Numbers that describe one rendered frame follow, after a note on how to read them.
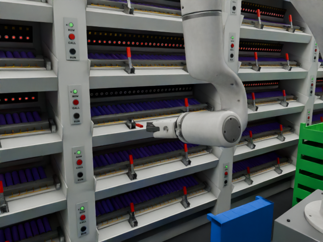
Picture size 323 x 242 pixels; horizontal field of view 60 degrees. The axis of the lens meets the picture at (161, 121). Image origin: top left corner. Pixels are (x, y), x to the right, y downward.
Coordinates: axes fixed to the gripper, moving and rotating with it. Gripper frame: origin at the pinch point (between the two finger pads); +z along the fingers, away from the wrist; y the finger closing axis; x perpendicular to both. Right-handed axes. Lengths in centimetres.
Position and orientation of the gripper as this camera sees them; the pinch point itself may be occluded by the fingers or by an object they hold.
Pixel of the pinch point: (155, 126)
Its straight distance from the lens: 89.1
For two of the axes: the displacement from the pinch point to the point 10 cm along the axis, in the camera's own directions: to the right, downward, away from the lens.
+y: 8.2, -1.1, 5.6
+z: -5.6, -0.1, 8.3
